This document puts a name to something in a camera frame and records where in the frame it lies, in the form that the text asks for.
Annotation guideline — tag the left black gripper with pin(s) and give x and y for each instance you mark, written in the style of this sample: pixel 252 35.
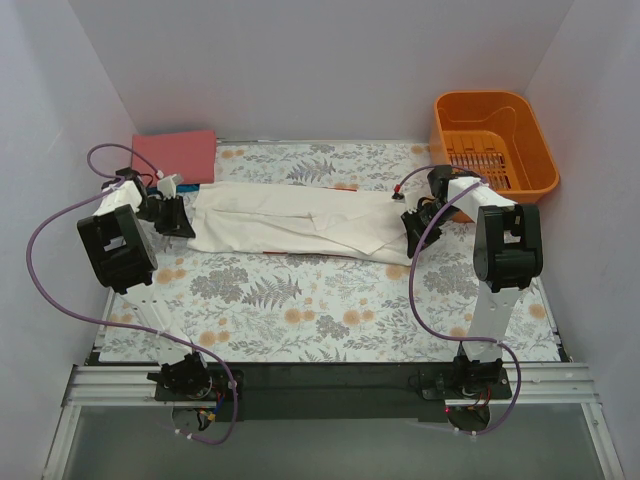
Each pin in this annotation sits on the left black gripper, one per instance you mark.
pixel 168 216

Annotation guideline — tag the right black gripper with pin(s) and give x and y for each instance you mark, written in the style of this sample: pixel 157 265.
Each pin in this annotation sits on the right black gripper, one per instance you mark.
pixel 417 227

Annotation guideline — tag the white t shirt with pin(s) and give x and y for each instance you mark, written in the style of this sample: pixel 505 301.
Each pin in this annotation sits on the white t shirt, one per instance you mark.
pixel 265 218

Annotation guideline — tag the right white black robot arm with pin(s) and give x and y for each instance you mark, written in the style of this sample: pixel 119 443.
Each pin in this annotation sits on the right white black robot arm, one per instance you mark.
pixel 507 255

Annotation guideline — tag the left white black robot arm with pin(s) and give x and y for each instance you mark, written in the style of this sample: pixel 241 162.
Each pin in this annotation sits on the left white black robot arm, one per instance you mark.
pixel 123 260

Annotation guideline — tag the folded blue t shirt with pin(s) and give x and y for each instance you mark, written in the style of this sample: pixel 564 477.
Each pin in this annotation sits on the folded blue t shirt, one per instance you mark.
pixel 188 188

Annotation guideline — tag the folded red t shirt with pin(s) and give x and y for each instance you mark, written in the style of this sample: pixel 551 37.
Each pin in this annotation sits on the folded red t shirt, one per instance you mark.
pixel 190 154

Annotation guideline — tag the orange plastic basket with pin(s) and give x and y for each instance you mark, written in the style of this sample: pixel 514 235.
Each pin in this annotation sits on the orange plastic basket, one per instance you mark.
pixel 496 134

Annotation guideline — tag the floral patterned table mat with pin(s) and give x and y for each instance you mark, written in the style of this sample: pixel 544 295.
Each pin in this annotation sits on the floral patterned table mat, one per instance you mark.
pixel 263 308

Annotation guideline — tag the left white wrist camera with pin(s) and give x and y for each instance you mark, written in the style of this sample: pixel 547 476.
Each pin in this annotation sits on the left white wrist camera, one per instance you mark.
pixel 167 186

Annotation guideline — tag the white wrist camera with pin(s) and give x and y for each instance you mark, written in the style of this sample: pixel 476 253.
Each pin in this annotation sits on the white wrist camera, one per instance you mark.
pixel 167 186
pixel 401 193

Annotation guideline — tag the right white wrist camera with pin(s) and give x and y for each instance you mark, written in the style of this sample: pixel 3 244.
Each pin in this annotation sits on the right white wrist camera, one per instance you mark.
pixel 401 193

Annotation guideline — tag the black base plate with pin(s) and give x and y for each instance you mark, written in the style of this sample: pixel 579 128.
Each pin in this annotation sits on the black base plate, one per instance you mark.
pixel 319 391

